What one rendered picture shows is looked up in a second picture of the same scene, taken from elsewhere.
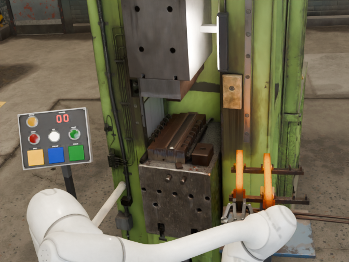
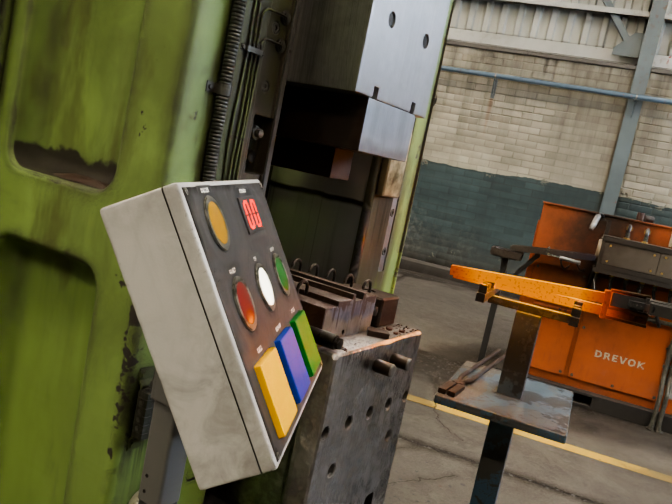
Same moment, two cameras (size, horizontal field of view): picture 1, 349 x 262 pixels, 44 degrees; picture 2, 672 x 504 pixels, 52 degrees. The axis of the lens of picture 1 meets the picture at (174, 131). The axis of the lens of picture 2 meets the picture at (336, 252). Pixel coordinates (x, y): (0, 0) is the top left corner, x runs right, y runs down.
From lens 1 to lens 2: 2.36 m
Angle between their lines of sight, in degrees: 78
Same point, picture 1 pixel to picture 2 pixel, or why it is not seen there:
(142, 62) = (384, 55)
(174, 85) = (407, 126)
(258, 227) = not seen: outside the picture
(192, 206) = (383, 429)
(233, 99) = (397, 176)
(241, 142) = (375, 273)
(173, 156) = (359, 316)
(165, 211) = (342, 477)
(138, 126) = not seen: hidden behind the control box
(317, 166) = not seen: hidden behind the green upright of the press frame
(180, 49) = (434, 42)
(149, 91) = (373, 138)
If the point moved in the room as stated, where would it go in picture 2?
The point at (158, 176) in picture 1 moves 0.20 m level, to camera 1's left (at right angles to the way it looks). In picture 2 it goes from (359, 374) to (341, 408)
